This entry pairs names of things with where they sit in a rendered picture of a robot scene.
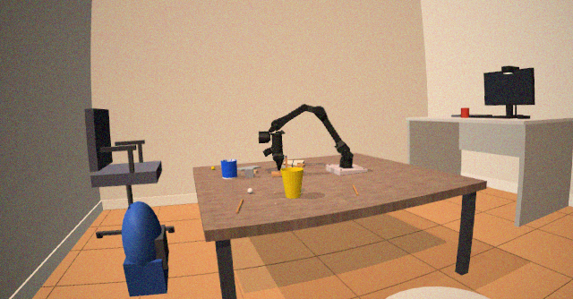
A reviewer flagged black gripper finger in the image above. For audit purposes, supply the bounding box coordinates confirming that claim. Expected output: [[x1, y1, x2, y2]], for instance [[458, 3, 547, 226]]
[[273, 159, 284, 171]]

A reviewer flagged yellow cup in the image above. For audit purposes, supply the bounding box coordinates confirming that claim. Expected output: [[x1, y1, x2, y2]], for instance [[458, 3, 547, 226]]
[[281, 167, 304, 199]]

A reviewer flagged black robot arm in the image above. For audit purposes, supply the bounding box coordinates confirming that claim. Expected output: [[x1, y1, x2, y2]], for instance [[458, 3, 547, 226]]
[[259, 104, 354, 168]]

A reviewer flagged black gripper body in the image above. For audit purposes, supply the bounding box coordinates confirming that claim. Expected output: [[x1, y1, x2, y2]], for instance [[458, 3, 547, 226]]
[[272, 142, 285, 159]]

